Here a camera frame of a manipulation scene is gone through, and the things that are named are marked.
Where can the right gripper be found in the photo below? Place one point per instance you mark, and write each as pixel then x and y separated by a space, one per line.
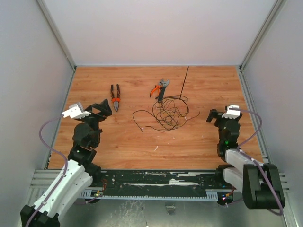
pixel 219 117

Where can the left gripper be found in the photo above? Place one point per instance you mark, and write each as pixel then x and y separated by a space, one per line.
pixel 104 107

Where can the black zip tie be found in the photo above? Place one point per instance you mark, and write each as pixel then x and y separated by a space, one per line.
pixel 185 77

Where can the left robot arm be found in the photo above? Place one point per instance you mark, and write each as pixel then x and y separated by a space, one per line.
pixel 78 171

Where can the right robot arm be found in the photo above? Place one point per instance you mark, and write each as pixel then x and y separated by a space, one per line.
pixel 258 182

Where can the orange black combination pliers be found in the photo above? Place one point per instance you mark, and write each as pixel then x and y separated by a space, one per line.
pixel 115 99

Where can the orange needle nose pliers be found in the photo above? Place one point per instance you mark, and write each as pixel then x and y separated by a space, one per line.
pixel 158 89

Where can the black adjustable wrench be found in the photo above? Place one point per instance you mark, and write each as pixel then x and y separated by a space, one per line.
pixel 163 85

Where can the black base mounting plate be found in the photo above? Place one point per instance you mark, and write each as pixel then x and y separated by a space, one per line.
pixel 102 187

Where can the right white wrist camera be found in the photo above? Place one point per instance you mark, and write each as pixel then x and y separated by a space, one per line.
pixel 231 112

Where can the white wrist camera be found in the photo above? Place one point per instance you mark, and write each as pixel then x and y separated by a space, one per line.
pixel 231 112
pixel 76 111

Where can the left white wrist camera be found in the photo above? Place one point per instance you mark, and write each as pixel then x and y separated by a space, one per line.
pixel 76 111

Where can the grey slotted cable duct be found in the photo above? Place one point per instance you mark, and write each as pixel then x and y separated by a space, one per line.
pixel 207 196

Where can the aluminium front rail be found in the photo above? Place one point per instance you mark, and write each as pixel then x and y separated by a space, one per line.
pixel 40 179

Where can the left aluminium frame post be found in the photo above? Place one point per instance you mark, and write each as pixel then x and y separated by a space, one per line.
pixel 55 30

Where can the aluminium frame post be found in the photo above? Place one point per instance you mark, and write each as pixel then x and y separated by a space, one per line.
pixel 266 25
pixel 55 30

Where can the right aluminium frame post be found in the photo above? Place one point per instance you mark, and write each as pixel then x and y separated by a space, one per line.
pixel 266 25

